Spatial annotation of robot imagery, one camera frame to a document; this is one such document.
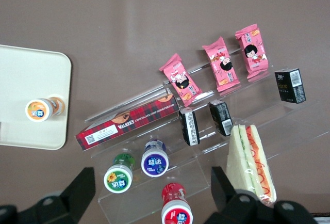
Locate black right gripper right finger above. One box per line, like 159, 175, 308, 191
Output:
203, 166, 318, 224

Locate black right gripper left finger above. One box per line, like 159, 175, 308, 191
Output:
0, 166, 96, 224

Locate triangle sandwich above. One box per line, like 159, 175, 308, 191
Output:
225, 124, 278, 205

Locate cream plastic tray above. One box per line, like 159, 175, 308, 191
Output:
0, 44, 72, 151

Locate red lid yogurt cup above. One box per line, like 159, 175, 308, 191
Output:
161, 182, 194, 224

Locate green lid gum bottle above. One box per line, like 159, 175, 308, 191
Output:
103, 152, 136, 193

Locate clear acrylic stepped stand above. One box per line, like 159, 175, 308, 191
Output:
82, 84, 211, 224
162, 45, 330, 191

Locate small black carton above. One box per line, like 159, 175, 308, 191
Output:
178, 106, 201, 147
208, 99, 234, 137
274, 68, 307, 105

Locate blue lid gum bottle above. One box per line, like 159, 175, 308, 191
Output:
141, 137, 170, 178

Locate orange lid yogurt cup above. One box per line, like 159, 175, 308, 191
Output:
25, 97, 65, 123

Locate red tartan shortbread box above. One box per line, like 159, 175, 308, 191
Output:
75, 93, 180, 151

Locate pink cartoon snack packet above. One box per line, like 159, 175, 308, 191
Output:
159, 53, 203, 107
202, 36, 241, 93
235, 23, 269, 79

